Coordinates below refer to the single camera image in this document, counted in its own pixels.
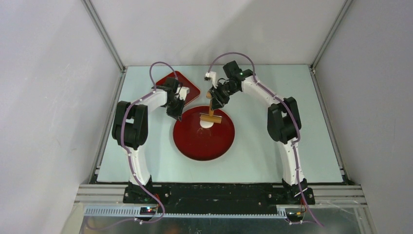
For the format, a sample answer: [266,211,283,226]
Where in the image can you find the white dough ball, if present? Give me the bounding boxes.
[200,120,214,129]

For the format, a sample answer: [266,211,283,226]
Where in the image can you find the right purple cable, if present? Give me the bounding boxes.
[206,52,323,227]

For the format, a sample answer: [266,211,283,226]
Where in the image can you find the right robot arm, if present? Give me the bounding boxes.
[205,61,308,204]

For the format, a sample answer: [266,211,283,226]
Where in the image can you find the rectangular red tray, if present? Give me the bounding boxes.
[155,71,201,107]

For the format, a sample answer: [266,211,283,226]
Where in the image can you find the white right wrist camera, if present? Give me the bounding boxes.
[204,71,219,89]

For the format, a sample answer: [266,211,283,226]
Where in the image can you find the wooden dough roller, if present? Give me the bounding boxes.
[200,91,222,124]

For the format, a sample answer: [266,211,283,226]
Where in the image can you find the purple cable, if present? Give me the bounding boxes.
[84,61,181,231]
[206,52,323,227]

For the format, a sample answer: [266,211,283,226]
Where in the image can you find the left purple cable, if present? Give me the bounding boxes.
[84,61,181,231]

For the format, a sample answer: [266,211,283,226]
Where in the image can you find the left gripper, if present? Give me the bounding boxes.
[165,96,186,121]

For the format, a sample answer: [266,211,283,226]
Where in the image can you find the round red plate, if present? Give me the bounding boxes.
[172,106,235,161]

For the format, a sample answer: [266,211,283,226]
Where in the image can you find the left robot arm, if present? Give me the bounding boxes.
[112,78,190,203]

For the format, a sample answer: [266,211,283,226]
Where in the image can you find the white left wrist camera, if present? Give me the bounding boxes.
[178,86,190,101]

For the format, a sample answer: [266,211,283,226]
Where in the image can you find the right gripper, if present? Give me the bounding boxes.
[208,82,238,112]

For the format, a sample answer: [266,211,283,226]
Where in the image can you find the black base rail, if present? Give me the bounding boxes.
[123,181,315,215]

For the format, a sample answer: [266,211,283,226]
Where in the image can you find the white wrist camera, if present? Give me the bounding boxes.
[204,71,219,89]
[178,86,190,101]

